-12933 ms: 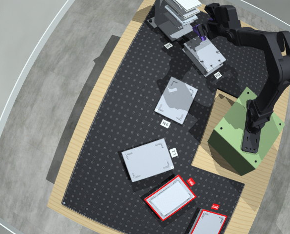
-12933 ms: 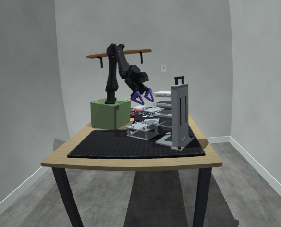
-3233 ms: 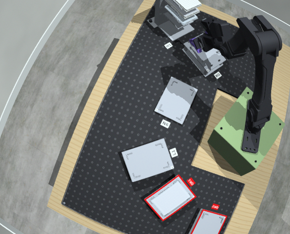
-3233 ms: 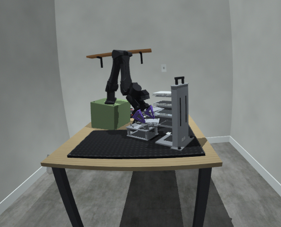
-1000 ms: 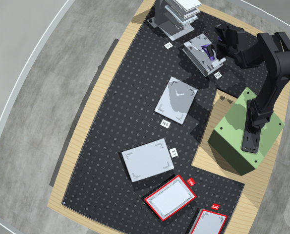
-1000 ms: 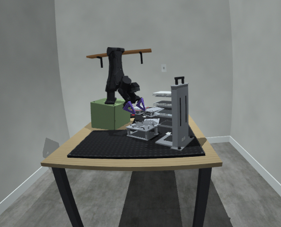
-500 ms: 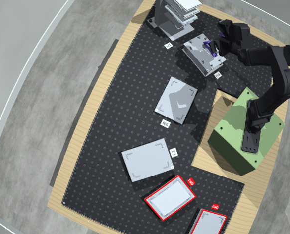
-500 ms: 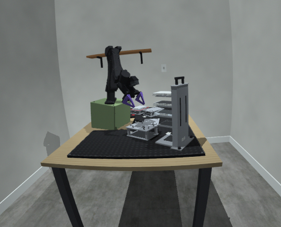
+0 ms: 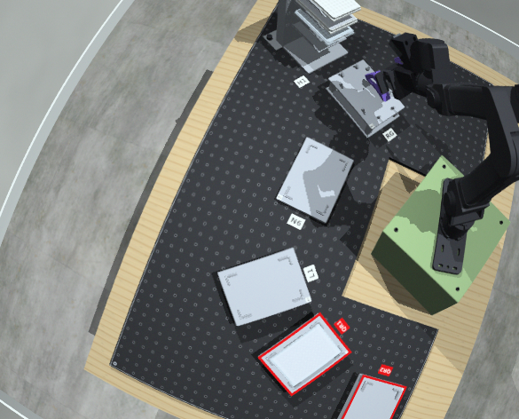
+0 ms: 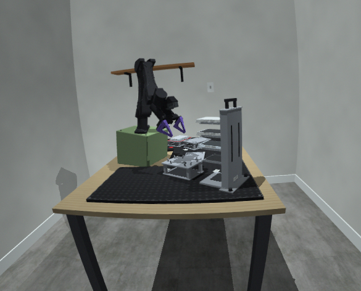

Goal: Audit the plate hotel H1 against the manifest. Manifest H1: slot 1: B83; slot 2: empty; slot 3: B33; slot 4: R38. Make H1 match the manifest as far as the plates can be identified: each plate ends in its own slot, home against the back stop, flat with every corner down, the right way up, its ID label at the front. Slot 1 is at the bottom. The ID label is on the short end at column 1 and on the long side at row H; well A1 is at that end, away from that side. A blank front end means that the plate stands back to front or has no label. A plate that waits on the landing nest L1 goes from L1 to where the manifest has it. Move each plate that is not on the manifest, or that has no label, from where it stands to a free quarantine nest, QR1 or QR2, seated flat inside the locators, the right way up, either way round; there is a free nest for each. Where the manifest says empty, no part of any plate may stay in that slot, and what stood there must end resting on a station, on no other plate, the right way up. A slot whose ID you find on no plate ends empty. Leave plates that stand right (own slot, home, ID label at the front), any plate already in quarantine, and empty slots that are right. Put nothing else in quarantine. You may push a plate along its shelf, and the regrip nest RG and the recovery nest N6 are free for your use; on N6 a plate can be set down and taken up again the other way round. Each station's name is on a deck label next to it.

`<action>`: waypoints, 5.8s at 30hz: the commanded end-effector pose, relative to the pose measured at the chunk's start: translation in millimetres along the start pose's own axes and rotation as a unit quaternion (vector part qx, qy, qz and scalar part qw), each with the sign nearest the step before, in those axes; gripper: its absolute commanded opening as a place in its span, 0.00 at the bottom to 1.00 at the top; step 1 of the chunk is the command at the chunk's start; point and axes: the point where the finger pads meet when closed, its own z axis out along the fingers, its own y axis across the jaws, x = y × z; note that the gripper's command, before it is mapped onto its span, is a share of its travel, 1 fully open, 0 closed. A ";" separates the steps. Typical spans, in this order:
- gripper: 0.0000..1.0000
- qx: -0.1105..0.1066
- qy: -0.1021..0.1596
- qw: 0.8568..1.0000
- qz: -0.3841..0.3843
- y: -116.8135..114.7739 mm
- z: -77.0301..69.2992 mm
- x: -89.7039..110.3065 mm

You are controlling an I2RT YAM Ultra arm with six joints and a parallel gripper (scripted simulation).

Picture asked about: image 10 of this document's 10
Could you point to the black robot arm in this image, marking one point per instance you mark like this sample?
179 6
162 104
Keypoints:
155 98

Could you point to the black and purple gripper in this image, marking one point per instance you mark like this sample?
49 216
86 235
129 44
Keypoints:
168 119

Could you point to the black perforated breadboard table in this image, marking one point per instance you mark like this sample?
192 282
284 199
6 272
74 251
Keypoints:
148 185

